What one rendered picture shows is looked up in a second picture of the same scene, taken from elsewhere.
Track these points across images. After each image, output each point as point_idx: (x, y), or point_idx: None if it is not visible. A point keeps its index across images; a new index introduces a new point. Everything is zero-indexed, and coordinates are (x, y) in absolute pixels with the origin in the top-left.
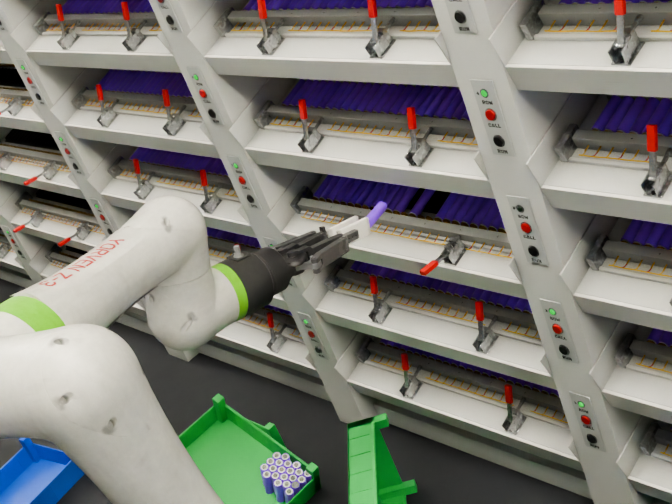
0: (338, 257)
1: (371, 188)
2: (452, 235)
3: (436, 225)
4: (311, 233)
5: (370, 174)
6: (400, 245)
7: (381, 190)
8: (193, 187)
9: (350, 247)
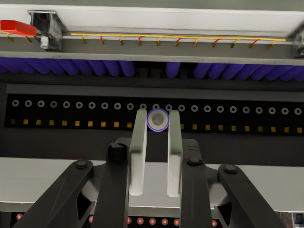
0: (38, 201)
1: (272, 73)
2: (73, 46)
3: (107, 57)
4: (219, 216)
5: (157, 180)
6: (176, 22)
7: (249, 73)
8: None
9: (300, 11)
